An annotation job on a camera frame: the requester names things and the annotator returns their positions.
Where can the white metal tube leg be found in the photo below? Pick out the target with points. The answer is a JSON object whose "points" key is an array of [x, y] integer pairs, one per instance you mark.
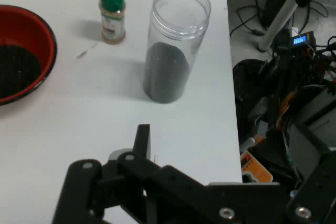
{"points": [[278, 22]]}

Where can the clear jar with black grains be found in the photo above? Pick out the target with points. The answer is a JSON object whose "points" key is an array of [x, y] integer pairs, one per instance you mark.
{"points": [[165, 77]]}

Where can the red bowl with black grains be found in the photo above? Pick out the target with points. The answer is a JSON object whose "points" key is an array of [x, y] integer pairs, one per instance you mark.
{"points": [[29, 32]]}

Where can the blue digital display module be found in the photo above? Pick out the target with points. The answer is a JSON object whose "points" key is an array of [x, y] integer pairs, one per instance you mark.
{"points": [[302, 40]]}

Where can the green-capped spice bottle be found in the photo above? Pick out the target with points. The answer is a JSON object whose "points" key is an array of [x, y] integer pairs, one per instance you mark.
{"points": [[113, 19]]}

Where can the black power adapter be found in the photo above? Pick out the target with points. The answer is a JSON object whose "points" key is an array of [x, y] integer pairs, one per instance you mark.
{"points": [[273, 3]]}

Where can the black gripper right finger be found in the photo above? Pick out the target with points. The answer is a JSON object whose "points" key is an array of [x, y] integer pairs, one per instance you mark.
{"points": [[317, 195]]}

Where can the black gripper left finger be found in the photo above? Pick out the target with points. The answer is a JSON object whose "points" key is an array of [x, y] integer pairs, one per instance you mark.
{"points": [[78, 197]]}

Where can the orange electronic device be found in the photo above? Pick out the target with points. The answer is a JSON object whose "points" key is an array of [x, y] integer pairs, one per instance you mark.
{"points": [[256, 167]]}

